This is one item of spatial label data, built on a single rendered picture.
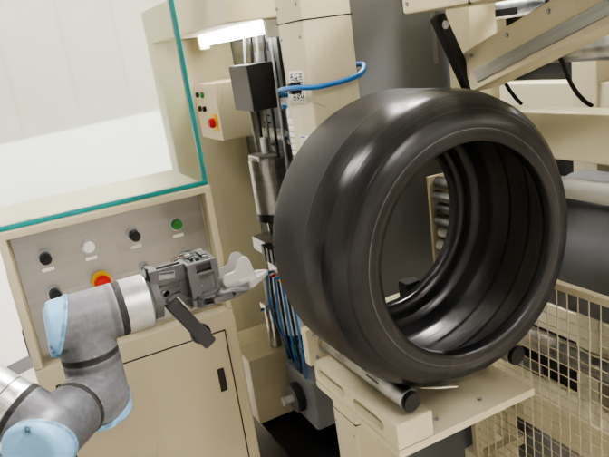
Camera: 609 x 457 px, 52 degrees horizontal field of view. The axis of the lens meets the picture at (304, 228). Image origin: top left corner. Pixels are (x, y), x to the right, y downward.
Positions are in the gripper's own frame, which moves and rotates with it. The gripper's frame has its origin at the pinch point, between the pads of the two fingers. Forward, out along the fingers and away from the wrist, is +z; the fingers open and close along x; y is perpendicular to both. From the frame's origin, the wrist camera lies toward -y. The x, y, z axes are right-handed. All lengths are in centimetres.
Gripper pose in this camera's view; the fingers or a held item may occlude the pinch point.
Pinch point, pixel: (261, 277)
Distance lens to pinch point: 113.9
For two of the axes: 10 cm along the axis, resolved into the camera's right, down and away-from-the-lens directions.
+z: 8.8, -2.5, 4.0
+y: -1.4, -9.5, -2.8
